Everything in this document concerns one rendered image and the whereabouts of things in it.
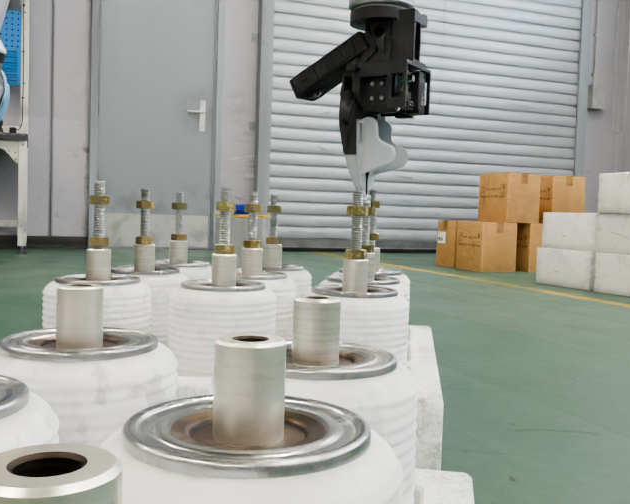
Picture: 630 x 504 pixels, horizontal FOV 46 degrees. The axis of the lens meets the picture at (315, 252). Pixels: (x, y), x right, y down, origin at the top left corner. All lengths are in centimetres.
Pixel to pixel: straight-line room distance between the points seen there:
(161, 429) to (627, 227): 334
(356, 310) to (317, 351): 27
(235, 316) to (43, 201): 521
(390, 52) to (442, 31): 595
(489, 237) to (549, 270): 75
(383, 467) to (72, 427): 17
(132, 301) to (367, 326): 21
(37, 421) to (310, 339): 13
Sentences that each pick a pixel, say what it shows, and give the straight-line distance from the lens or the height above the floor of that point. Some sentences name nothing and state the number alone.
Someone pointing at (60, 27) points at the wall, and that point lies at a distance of 596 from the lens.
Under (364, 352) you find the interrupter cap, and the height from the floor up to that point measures 25.
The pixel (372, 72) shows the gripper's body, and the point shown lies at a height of 48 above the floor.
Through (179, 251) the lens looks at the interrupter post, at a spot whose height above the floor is 27.
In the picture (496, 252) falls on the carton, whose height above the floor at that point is 12.
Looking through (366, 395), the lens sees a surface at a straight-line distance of 31.
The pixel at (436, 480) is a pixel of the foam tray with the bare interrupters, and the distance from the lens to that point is 42.
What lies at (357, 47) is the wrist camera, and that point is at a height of 51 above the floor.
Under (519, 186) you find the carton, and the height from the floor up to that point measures 52.
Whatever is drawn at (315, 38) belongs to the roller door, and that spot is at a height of 174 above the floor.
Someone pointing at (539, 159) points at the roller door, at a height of 88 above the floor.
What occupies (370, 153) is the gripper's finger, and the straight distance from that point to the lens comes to 86.
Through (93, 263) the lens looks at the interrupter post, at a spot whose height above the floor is 27.
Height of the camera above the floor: 32
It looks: 3 degrees down
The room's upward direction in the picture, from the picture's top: 2 degrees clockwise
